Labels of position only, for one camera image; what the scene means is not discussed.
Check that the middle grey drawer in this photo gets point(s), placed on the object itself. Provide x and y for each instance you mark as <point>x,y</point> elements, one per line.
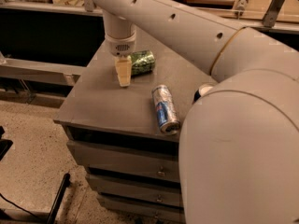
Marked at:
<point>148,190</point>

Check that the grey drawer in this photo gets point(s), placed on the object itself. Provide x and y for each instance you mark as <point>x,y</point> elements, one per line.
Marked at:
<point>125,160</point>
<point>141,208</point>
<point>148,190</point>

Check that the black object left edge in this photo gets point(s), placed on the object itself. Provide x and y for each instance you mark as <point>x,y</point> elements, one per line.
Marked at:
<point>5,144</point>

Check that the grey metal rail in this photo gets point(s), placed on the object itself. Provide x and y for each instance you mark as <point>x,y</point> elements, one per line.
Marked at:
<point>52,73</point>

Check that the blue Pepsi can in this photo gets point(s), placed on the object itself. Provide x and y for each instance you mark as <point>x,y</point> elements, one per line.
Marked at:
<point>203,89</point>

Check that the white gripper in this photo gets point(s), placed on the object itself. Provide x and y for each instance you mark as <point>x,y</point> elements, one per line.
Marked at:
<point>121,46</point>

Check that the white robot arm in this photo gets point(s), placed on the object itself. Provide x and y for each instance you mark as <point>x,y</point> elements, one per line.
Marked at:
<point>239,143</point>

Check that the silver blue slim can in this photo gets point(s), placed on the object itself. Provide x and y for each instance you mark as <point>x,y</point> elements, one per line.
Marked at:
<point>166,113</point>

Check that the green soda can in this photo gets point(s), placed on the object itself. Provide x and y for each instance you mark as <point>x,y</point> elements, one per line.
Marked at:
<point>143,62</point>

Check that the grey drawer cabinet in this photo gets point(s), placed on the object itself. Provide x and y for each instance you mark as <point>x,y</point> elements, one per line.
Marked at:
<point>98,110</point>

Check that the black pole on floor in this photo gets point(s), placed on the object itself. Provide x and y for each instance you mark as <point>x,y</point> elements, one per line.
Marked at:
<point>58,199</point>

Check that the top grey drawer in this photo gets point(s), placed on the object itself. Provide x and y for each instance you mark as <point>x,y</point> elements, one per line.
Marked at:
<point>125,160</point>

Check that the bottom grey drawer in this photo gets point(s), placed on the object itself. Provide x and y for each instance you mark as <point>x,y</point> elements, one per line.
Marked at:
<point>141,208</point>

